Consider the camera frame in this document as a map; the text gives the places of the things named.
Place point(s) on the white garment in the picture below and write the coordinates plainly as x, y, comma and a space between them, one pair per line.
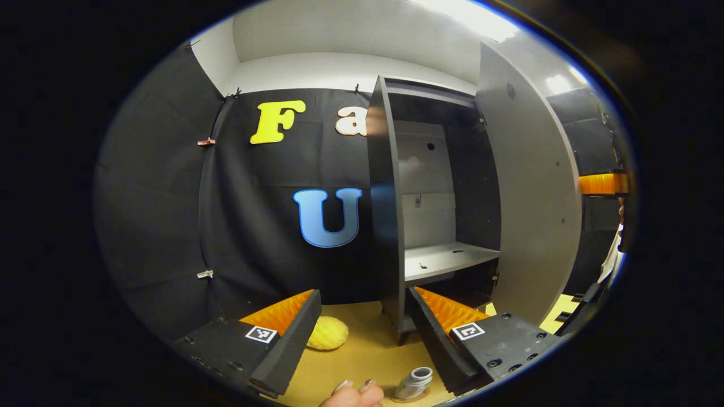
613, 254

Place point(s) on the small ceiling light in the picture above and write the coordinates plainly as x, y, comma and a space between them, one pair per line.
565, 82

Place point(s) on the white cloth clip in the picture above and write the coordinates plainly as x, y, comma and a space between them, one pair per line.
205, 274

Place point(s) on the black backdrop cloth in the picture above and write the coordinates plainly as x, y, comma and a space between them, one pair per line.
158, 198

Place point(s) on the yellow ribbed round object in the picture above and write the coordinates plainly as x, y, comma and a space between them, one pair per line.
328, 333

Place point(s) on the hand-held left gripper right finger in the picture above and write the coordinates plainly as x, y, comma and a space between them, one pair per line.
435, 345

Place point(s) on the metal door hinge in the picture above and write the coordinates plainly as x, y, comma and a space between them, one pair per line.
482, 122

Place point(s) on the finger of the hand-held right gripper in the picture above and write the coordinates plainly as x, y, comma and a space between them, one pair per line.
602, 183

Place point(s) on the red cloth clip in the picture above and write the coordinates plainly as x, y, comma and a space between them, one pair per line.
206, 141

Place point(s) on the white bottle green label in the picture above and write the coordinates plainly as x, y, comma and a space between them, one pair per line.
416, 381

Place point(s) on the dark grey cabinet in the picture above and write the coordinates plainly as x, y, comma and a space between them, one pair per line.
384, 198

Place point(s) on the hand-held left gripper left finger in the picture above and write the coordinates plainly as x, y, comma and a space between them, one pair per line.
291, 350

